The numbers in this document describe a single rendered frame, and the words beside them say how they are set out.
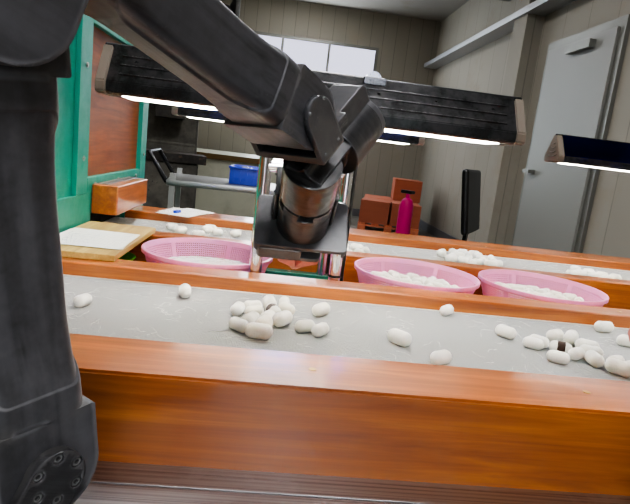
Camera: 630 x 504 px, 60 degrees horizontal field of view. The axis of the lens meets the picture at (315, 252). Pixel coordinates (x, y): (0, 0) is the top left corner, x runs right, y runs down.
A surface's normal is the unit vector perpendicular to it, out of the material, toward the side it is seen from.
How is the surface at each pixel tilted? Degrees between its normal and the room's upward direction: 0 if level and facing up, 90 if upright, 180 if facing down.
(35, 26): 90
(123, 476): 0
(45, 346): 82
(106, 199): 90
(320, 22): 90
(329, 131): 90
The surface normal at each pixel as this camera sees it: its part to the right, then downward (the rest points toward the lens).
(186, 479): 0.11, -0.98
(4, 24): 0.79, 0.20
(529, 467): 0.07, 0.19
